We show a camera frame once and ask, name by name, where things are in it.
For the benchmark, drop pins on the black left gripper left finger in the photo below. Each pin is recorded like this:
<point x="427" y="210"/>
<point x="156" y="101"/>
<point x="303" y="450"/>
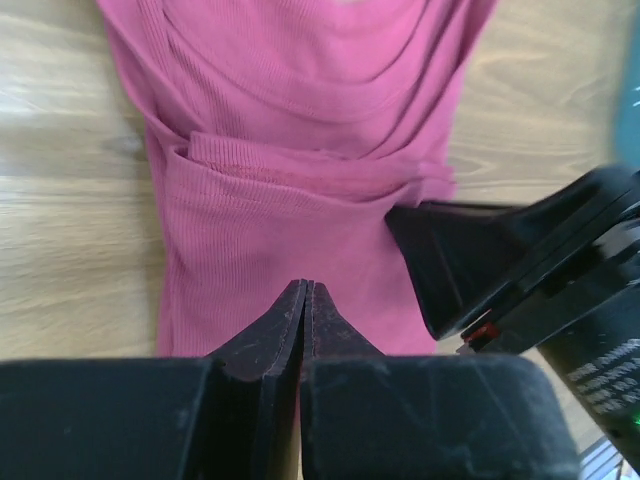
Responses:
<point x="227" y="415"/>

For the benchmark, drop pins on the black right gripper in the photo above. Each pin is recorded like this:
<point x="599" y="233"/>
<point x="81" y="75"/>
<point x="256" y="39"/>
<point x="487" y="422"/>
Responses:
<point x="560" y="275"/>

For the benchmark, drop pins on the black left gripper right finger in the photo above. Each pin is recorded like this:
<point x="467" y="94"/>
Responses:
<point x="369" y="416"/>

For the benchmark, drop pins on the maroon tank top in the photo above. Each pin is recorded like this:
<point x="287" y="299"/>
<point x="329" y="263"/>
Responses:
<point x="279" y="134"/>

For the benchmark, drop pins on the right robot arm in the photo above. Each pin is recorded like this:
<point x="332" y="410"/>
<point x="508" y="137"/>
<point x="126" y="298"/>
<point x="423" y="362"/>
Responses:
<point x="605" y="380"/>

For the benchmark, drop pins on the teal plastic bin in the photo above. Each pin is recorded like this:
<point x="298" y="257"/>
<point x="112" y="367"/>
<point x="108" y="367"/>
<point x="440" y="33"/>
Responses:
<point x="626" y="123"/>

